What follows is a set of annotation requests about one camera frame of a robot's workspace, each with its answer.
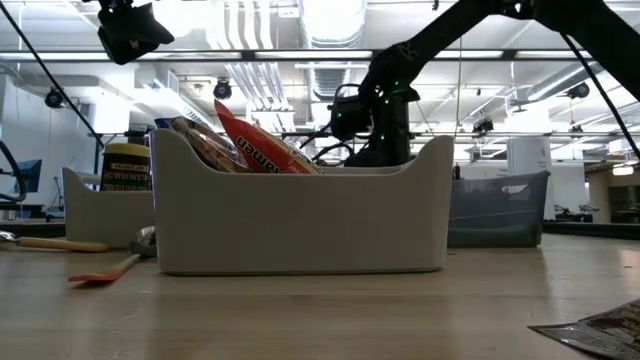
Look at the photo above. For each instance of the white cylindrical appliance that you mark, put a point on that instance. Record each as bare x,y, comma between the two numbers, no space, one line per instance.
525,155

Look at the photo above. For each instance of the brown foil packet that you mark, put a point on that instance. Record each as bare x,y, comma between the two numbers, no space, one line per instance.
600,335

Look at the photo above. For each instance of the red ramen packet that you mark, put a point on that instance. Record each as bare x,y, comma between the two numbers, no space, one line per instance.
260,150

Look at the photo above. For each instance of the dark grey translucent bin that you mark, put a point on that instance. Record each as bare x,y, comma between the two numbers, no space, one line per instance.
500,220

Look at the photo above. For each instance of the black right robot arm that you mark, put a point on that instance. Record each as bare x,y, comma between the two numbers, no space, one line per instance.
450,30

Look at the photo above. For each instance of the blue computer monitor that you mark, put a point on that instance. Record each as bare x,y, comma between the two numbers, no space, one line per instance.
32,175

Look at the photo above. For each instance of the black aluminium table frame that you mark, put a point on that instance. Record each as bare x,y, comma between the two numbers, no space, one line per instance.
40,227

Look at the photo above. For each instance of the dark jar yellow lid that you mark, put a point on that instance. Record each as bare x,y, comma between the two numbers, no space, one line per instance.
125,172

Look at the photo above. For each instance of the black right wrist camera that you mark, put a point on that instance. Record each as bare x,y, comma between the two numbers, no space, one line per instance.
350,115

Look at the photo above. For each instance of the silver ventilation duct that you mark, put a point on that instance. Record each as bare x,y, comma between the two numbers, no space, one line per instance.
330,30

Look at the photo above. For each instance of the black ceiling spotlight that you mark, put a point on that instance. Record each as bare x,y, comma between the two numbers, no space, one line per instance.
54,98
579,90
222,90
482,126

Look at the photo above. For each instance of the white plastic bin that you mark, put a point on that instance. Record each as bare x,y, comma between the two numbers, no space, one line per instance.
300,225
100,220

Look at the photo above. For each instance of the black overhead beam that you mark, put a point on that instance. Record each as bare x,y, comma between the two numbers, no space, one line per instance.
300,55

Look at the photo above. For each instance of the blue yellow ramen packet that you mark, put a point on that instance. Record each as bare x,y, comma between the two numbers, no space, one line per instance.
210,147

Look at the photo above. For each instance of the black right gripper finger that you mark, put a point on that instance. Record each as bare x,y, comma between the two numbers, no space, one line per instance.
367,159
395,157

